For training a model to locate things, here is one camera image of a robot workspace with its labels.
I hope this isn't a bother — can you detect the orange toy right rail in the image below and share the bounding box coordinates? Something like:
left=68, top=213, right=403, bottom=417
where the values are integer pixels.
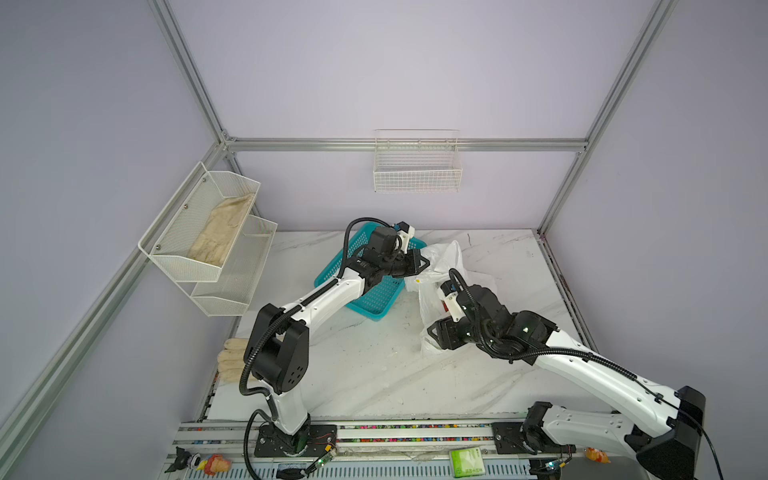
left=585, top=447, right=611, bottom=464

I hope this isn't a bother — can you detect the lower white mesh shelf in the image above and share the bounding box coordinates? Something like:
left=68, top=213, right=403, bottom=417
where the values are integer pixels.
left=191, top=215, right=277, bottom=317

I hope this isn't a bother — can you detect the beige glove on table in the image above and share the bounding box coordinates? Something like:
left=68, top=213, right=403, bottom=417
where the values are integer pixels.
left=217, top=338, right=248, bottom=384

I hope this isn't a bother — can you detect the green small box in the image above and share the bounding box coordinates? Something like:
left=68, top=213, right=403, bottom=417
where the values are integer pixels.
left=449, top=447, right=486, bottom=479

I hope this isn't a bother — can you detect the teal plastic basket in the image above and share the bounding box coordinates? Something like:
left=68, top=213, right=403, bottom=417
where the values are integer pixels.
left=303, top=217, right=424, bottom=325

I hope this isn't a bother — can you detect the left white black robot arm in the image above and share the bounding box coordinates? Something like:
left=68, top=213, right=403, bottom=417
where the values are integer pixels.
left=238, top=217, right=429, bottom=441

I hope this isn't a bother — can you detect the black small object left rail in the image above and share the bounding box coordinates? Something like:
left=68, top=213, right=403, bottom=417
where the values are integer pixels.
left=165, top=447, right=194, bottom=473

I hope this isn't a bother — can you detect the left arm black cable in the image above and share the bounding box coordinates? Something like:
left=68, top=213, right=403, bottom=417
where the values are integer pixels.
left=238, top=217, right=397, bottom=480

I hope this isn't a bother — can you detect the upper white mesh shelf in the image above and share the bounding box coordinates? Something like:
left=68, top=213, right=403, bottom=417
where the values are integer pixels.
left=138, top=163, right=260, bottom=283

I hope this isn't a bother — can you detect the orange toy rail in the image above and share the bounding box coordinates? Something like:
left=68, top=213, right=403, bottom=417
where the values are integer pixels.
left=585, top=447, right=611, bottom=464
left=199, top=454, right=232, bottom=476

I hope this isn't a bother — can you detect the wrist white camera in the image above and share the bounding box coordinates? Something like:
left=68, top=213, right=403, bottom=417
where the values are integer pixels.
left=395, top=221, right=415, bottom=253
left=438, top=280, right=465, bottom=322

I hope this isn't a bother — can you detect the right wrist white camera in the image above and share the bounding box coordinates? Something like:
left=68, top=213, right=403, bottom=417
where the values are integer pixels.
left=438, top=280, right=465, bottom=322

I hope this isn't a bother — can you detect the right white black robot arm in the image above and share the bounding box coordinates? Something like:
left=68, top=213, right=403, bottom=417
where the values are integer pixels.
left=427, top=281, right=706, bottom=479

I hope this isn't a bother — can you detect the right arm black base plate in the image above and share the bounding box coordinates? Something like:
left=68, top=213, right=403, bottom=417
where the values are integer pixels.
left=491, top=422, right=576, bottom=455

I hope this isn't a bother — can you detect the white mesh shelf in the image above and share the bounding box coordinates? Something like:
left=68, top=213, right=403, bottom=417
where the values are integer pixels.
left=191, top=215, right=277, bottom=317
left=138, top=163, right=260, bottom=283

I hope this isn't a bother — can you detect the orange toy left rail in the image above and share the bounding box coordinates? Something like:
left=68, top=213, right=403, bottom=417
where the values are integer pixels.
left=199, top=454, right=232, bottom=476

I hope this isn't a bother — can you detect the white wire wall basket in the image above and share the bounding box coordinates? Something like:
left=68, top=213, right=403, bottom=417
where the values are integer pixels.
left=373, top=129, right=463, bottom=194

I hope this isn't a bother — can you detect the white plastic bag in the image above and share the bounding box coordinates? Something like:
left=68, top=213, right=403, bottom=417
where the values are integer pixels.
left=405, top=240, right=497, bottom=357

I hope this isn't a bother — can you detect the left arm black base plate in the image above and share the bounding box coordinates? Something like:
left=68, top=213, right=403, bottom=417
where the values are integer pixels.
left=252, top=424, right=338, bottom=458

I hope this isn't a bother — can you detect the aluminium mounting rail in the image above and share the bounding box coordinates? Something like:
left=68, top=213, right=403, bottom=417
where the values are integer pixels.
left=170, top=413, right=661, bottom=464

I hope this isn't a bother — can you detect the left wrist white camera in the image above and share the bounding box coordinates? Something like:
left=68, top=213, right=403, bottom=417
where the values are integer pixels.
left=395, top=221, right=415, bottom=253

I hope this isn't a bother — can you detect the beige glove in shelf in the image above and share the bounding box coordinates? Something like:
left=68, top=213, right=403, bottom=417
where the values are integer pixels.
left=188, top=194, right=255, bottom=267

